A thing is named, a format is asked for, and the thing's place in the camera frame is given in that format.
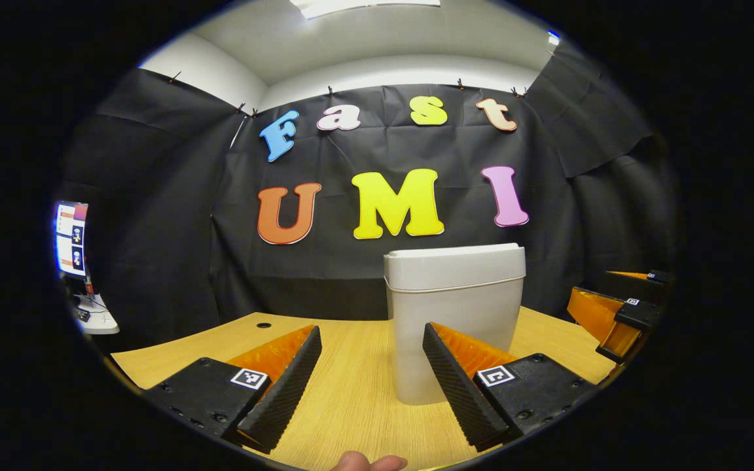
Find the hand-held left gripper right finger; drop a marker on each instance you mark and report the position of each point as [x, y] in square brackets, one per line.
[455, 392]

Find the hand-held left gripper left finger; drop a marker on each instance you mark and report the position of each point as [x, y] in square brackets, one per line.
[285, 392]

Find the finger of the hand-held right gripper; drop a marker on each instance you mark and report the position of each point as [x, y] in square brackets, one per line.
[639, 314]
[626, 286]

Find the white desktop garbage bin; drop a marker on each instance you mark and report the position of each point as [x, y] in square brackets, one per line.
[449, 275]

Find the wooden desktop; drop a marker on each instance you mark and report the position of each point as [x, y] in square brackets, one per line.
[351, 392]

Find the white side table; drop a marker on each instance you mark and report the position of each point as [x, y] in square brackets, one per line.
[99, 320]

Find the black backdrop cloth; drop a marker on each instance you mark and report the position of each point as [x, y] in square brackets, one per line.
[154, 229]

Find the small ceiling light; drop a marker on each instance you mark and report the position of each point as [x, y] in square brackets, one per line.
[554, 37]

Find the computer monitor screen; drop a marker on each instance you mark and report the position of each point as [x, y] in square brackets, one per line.
[71, 239]

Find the large ceiling light panel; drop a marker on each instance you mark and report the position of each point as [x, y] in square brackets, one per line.
[364, 6]

